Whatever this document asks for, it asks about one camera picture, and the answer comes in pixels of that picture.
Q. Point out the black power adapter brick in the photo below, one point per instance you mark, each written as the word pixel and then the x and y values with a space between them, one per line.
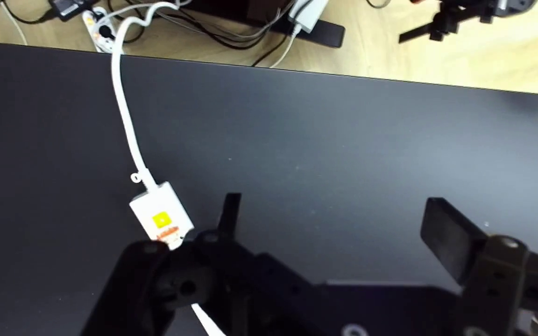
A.
pixel 69 5

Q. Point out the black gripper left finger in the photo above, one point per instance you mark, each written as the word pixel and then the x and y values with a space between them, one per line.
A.
pixel 230 214

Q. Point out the white power adapter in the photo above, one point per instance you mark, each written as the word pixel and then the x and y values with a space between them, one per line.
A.
pixel 308 11

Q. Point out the black tripod stand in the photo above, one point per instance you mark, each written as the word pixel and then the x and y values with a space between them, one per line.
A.
pixel 452 18

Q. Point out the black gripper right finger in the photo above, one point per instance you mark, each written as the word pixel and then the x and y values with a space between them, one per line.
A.
pixel 446 233

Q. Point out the white power strip orange switch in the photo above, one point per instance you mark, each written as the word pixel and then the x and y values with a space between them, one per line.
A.
pixel 159 216

